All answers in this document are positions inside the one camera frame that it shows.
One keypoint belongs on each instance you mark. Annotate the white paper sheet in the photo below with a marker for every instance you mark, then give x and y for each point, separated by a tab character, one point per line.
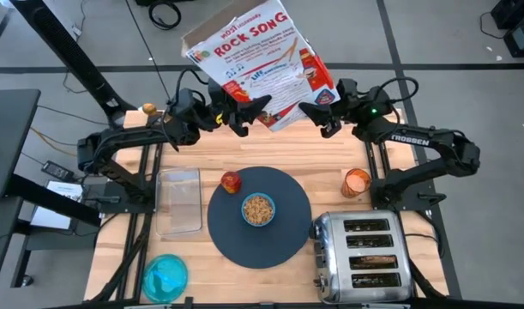
51	216

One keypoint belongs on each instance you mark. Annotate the black equipment box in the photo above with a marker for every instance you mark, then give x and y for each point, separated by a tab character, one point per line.
519	38

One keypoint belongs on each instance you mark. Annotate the clear plastic container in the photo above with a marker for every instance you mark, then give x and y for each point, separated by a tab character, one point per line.
180	206

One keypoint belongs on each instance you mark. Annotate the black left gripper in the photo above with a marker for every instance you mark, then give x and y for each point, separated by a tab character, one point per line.
214	107

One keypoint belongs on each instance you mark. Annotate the dark round placemat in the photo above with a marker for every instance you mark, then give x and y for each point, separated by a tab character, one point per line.
287	240

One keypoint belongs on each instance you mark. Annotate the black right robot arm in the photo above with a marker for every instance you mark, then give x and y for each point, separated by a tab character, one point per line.
437	143

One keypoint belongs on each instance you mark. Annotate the orange drinking cup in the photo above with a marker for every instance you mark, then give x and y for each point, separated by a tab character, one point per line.
356	183

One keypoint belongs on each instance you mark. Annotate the blue plastic utensil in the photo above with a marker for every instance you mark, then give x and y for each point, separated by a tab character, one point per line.
160	279

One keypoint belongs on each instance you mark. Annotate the red orange apple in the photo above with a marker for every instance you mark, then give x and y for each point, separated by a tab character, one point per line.
230	182

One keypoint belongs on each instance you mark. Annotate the white red cereal box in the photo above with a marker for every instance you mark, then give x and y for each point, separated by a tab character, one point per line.
261	64

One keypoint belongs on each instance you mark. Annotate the brown cereal pile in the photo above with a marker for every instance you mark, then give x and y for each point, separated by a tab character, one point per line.
258	209

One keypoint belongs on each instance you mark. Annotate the teal plastic plate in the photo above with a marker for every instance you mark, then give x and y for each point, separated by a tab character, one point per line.
176	283

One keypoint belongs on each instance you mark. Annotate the black caster wheel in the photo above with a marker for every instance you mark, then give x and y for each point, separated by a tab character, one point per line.
26	281

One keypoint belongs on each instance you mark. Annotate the black desk base bar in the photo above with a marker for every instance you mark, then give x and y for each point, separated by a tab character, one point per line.
51	199

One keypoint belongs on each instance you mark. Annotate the black desk top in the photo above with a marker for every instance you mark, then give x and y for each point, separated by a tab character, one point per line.
8	137
0	232

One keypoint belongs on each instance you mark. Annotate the small brown round knob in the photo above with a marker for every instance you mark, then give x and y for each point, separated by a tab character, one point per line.
149	109

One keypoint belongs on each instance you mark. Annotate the black aluminium table frame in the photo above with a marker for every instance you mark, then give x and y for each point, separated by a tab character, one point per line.
159	155

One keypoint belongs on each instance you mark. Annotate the silver four-slot toaster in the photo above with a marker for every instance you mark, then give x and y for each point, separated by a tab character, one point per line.
334	257

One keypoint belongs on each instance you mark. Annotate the yellow label tag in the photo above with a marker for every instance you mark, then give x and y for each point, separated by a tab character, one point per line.
219	119

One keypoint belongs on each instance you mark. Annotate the black power adapter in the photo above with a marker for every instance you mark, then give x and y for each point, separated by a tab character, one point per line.
58	170

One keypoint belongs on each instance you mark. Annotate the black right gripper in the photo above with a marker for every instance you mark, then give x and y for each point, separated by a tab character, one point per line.
351	107

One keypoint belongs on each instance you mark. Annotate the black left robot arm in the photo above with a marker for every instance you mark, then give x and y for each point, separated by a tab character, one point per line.
128	135

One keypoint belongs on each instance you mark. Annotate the blue bowl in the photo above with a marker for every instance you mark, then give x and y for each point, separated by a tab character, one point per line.
243	210

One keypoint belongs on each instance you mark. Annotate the black stand leg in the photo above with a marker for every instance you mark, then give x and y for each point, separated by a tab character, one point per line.
64	47

